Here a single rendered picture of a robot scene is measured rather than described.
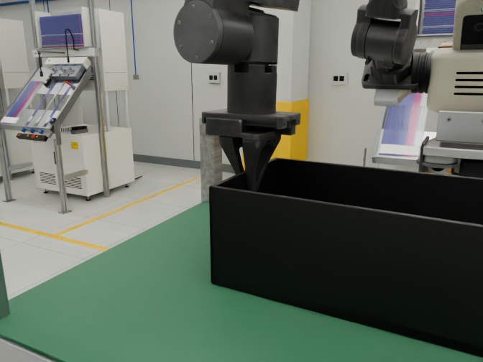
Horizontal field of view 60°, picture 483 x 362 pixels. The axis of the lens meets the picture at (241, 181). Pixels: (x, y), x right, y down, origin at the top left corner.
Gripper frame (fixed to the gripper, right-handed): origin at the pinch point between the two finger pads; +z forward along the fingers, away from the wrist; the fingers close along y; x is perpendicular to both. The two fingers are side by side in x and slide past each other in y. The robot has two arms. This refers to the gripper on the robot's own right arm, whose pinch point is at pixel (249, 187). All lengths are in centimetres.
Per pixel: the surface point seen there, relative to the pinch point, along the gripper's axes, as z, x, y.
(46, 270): 104, 108, -192
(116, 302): 9.2, -16.4, -6.7
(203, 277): 9.1, -7.9, -1.8
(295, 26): -58, 336, -126
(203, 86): 0, 381, -256
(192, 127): 50, 382, -271
